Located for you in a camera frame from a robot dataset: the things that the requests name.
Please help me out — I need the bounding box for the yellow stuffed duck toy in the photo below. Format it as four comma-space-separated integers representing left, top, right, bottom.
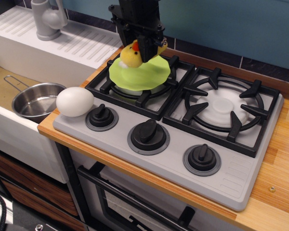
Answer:
118, 38, 168, 68

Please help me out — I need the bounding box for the black right burner grate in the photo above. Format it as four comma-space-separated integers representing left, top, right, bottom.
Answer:
163, 67, 280, 157

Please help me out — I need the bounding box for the left black stove knob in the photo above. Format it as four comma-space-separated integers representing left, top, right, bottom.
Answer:
85, 104, 119, 132

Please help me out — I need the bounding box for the grey toy faucet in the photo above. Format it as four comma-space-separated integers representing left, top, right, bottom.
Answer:
31, 0, 68, 41

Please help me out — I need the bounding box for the black left burner grate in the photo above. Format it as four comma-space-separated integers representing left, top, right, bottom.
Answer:
85, 55, 196, 121

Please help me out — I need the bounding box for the middle black stove knob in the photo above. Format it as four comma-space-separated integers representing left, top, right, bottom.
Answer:
127, 119, 170, 155

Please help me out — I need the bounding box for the black oven door handle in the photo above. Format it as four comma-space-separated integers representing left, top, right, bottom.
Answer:
77, 162, 195, 231

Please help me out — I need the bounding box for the small steel pan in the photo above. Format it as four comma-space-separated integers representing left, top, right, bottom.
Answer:
4, 75, 66, 124

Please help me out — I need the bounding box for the white egg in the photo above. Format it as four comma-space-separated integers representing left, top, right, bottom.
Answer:
56, 87, 94, 117

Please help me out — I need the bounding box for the black stove knob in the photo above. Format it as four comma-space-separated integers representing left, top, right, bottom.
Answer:
183, 144, 222, 177
127, 119, 170, 155
85, 104, 119, 132

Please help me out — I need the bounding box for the green plastic plate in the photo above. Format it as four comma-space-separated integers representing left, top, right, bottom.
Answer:
109, 56, 171, 91

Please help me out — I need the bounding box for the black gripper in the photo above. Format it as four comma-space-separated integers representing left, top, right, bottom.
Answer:
108, 0, 165, 63

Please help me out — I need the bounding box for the wooden drawer front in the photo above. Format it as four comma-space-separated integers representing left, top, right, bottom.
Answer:
0, 148, 87, 231

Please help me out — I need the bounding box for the black burner grate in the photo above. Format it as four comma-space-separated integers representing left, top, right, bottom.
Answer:
163, 67, 280, 157
85, 55, 196, 121

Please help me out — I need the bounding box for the grey toy stove top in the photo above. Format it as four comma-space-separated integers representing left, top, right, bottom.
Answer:
53, 56, 284, 211

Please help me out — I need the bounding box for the white toy sink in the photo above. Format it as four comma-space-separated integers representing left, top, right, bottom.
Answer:
0, 6, 122, 183

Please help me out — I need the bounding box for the right black stove knob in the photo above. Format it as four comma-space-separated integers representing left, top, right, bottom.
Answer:
183, 144, 222, 177

